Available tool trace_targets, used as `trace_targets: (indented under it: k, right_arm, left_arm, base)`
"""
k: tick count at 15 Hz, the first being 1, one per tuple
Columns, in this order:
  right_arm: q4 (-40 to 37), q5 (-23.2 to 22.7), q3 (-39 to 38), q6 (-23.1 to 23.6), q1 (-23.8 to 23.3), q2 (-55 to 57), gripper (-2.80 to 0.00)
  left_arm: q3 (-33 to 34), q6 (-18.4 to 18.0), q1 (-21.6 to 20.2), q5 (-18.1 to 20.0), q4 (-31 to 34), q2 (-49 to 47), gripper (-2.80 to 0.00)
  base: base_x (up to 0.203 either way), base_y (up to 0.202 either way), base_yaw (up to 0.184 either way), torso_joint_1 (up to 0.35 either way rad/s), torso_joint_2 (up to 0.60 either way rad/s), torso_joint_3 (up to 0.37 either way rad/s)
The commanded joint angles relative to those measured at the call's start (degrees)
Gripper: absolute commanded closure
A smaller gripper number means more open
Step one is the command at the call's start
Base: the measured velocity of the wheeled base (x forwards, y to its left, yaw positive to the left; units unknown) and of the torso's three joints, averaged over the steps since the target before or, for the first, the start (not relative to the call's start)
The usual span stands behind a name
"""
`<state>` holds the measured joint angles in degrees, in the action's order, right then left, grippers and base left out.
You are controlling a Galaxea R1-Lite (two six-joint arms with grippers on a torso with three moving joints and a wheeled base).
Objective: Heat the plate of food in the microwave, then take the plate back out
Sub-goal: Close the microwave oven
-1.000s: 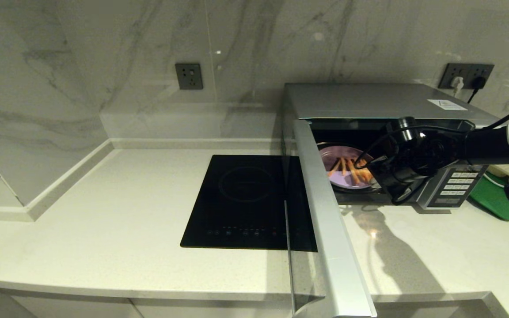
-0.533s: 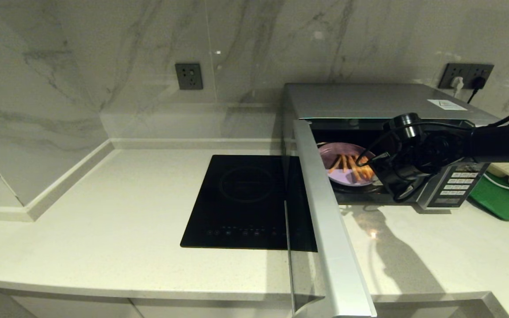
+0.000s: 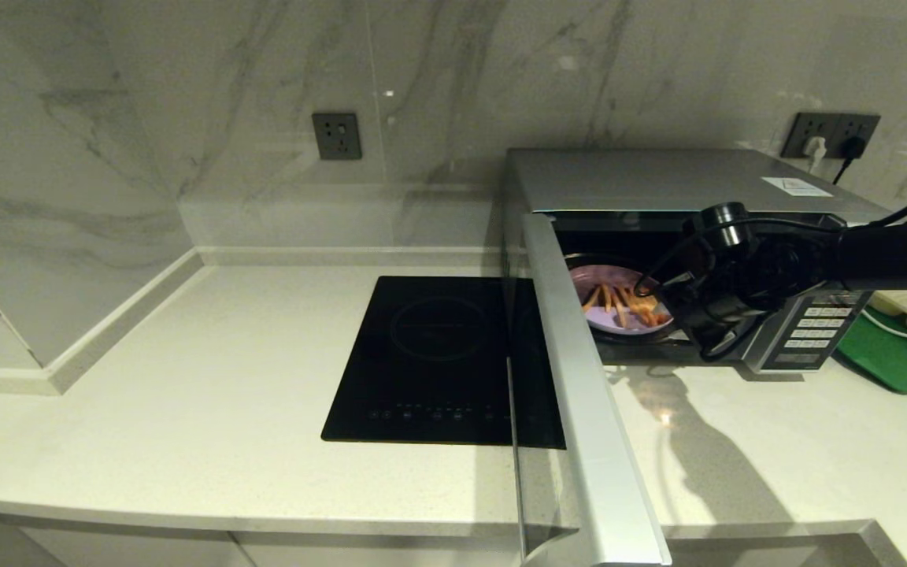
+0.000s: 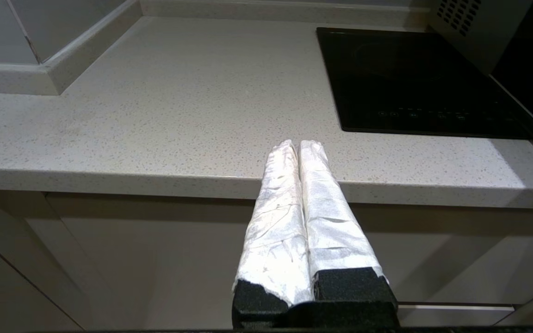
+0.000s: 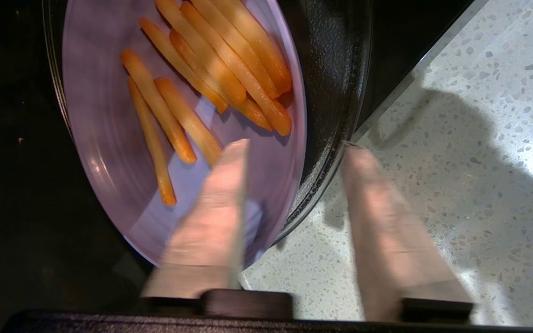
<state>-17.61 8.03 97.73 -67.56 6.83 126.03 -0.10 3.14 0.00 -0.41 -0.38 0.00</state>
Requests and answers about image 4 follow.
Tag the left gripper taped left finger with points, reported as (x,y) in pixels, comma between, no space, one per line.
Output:
(275,231)

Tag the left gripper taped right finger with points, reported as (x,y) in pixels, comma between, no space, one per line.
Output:
(336,231)

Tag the silver Panasonic microwave oven body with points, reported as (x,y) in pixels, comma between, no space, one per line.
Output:
(479,32)

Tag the white base cabinet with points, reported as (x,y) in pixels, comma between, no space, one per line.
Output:
(155,259)

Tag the black induction cooktop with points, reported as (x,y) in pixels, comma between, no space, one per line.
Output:
(410,78)

